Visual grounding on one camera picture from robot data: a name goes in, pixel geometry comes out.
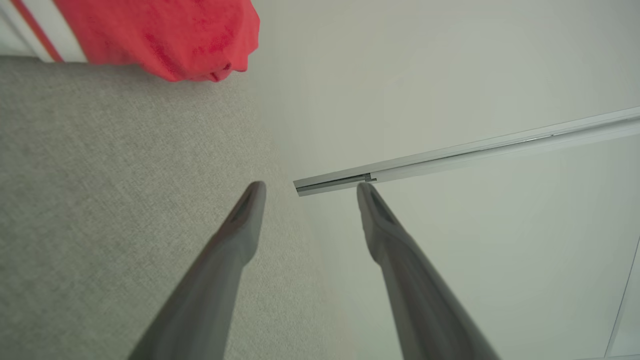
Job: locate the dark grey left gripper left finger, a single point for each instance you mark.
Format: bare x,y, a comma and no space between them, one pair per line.
220,280

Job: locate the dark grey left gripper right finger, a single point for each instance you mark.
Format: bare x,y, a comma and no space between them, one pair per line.
415,290

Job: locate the red basketball jersey white sleeves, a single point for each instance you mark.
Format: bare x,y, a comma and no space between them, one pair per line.
165,35

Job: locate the white metal rail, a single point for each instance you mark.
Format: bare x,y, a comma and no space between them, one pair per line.
450,157

